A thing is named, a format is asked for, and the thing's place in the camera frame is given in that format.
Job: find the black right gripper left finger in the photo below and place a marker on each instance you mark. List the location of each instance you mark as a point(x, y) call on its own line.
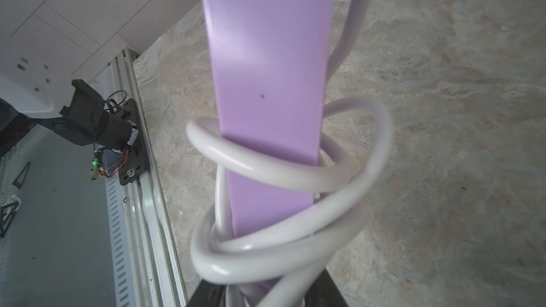
point(208, 295)

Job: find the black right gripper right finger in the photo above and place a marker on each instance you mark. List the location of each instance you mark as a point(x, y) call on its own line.
point(324, 293)

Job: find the purple power strip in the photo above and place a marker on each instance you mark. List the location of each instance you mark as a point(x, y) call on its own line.
point(269, 61)

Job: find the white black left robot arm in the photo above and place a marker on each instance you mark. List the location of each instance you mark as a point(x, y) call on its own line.
point(70, 108)

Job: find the white perforated vent strip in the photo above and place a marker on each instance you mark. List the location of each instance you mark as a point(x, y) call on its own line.
point(122, 266)

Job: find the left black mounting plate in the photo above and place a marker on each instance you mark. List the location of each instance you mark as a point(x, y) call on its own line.
point(137, 163)

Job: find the left green circuit board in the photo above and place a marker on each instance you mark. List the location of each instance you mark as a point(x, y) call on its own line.
point(107, 162)

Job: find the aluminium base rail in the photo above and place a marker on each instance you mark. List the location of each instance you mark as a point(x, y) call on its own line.
point(155, 266)

